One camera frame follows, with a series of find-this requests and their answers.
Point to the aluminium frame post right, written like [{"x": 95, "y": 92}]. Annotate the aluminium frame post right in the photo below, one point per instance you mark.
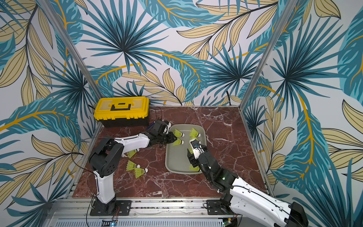
[{"x": 268, "y": 50}]

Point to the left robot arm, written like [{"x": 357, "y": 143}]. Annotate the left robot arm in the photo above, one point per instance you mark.
[{"x": 104, "y": 159}]

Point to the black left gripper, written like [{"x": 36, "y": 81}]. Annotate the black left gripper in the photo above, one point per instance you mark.
[{"x": 172, "y": 138}]

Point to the grey-green plastic storage tray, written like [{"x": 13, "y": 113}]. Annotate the grey-green plastic storage tray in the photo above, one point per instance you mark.
[{"x": 176, "y": 160}]

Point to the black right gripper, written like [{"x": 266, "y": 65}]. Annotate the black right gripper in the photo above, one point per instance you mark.
[{"x": 194, "y": 158}]

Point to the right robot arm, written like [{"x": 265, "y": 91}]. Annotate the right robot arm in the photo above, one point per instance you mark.
[{"x": 241, "y": 198}]

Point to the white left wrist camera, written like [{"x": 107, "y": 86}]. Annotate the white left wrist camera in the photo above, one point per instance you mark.
[{"x": 167, "y": 126}]

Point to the yellow black toolbox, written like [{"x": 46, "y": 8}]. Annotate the yellow black toolbox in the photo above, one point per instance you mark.
[{"x": 123, "y": 111}]

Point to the aluminium frame post left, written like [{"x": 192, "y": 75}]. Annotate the aluminium frame post left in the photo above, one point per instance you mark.
[{"x": 61, "y": 30}]

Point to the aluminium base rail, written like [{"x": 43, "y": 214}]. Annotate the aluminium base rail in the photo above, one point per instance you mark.
[{"x": 141, "y": 212}]

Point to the yellow shuttlecock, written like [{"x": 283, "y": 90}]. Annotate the yellow shuttlecock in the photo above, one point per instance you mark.
[
  {"x": 194, "y": 133},
  {"x": 193, "y": 139},
  {"x": 194, "y": 169},
  {"x": 178, "y": 142},
  {"x": 138, "y": 172},
  {"x": 132, "y": 153},
  {"x": 178, "y": 133},
  {"x": 131, "y": 166}
]

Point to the aluminium frame post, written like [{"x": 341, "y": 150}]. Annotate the aluminium frame post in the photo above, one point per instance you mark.
[
  {"x": 268, "y": 50},
  {"x": 61, "y": 30}
]

